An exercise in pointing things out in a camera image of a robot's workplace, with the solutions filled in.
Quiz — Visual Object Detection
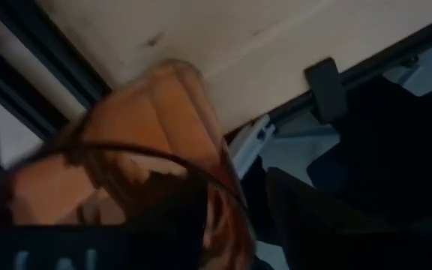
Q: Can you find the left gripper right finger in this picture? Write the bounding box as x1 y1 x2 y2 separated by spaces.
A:
253 157 393 270

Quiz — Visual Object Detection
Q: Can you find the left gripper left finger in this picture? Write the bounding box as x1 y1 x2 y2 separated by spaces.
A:
125 170 209 270

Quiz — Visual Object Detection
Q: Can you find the orange translucent cup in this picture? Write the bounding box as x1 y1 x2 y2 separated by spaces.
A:
0 59 257 270

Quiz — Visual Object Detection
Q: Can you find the dark bulky floor object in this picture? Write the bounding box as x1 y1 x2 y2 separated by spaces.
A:
307 74 432 230

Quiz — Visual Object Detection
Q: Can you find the silver metal bracket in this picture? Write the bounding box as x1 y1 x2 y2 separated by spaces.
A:
230 114 277 177

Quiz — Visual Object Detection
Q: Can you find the black frame clamp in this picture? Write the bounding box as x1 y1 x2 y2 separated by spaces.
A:
304 57 349 125

